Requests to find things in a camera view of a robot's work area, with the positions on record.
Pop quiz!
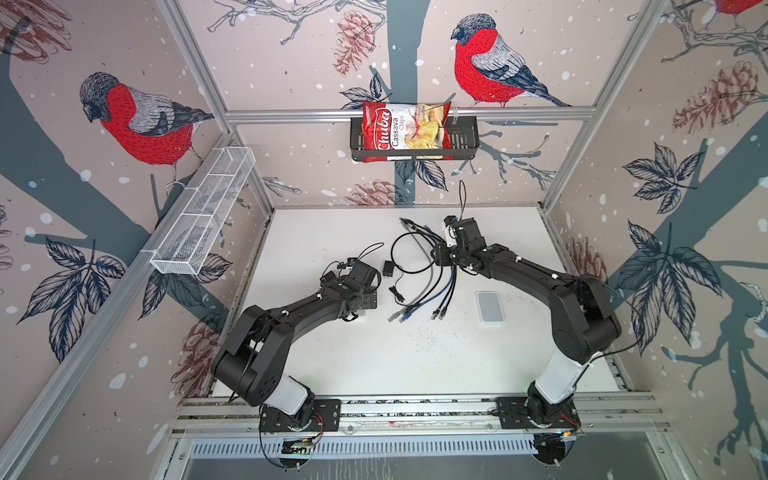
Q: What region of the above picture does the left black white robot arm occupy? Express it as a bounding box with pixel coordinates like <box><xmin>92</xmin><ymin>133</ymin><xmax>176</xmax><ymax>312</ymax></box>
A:
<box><xmin>210</xmin><ymin>259</ymin><xmax>382</xmax><ymax>429</ymax></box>

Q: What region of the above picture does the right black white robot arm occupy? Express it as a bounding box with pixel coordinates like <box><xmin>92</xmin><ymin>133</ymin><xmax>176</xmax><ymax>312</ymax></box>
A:
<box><xmin>432</xmin><ymin>215</ymin><xmax>622</xmax><ymax>428</ymax></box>

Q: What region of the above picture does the red cassava chips bag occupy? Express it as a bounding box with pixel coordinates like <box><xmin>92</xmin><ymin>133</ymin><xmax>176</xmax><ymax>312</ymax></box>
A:
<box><xmin>362</xmin><ymin>102</ymin><xmax>451</xmax><ymax>163</ymax></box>

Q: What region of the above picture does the grey ethernet cable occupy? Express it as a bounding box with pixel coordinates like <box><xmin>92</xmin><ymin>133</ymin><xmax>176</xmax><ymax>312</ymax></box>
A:
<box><xmin>387</xmin><ymin>219</ymin><xmax>442</xmax><ymax>324</ymax></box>

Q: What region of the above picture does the dark blue ethernet cable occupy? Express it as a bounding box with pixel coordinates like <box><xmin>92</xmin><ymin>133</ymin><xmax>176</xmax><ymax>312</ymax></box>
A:
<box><xmin>399</xmin><ymin>219</ymin><xmax>457</xmax><ymax>324</ymax></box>

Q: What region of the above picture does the right white network switch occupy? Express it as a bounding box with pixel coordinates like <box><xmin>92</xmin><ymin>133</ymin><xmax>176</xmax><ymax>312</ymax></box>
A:
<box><xmin>475</xmin><ymin>291</ymin><xmax>505</xmax><ymax>325</ymax></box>

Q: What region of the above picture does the black wall basket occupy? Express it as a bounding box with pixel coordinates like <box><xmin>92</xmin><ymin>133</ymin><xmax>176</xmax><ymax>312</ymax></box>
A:
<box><xmin>350</xmin><ymin>116</ymin><xmax>480</xmax><ymax>163</ymax></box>

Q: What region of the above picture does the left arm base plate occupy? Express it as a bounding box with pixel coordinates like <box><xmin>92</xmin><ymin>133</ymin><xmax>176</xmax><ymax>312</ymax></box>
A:
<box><xmin>259</xmin><ymin>398</ymin><xmax>341</xmax><ymax>433</ymax></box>

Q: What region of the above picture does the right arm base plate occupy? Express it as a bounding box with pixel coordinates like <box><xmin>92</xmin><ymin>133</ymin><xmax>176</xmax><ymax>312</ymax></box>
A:
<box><xmin>489</xmin><ymin>395</ymin><xmax>581</xmax><ymax>430</ymax></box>

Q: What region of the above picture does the white wire mesh shelf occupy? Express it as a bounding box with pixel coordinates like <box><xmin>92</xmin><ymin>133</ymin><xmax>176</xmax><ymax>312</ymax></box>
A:
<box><xmin>150</xmin><ymin>146</ymin><xmax>255</xmax><ymax>275</ymax></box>

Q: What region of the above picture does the aluminium mounting rail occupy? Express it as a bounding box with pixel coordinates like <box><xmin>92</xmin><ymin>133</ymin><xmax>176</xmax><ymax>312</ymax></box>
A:
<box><xmin>169</xmin><ymin>391</ymin><xmax>671</xmax><ymax>438</ymax></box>

